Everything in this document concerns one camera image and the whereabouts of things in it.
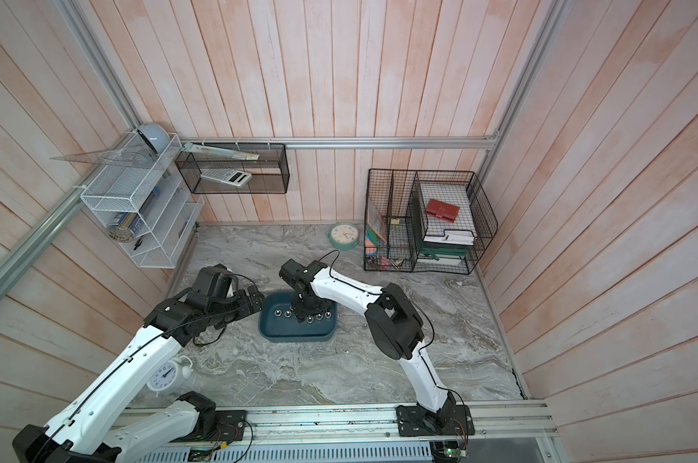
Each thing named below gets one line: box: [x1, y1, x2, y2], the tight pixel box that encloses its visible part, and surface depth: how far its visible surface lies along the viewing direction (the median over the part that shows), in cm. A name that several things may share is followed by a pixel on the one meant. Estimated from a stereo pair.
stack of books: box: [417, 229, 475, 266], surface depth 97 cm
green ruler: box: [181, 142, 261, 162], surface depth 93 cm
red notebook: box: [425, 198, 460, 223], surface depth 95 cm
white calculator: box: [200, 168, 253, 188], surface depth 100 cm
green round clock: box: [325, 221, 360, 250], surface depth 116 cm
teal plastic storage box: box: [258, 290, 339, 343], surface depth 92 cm
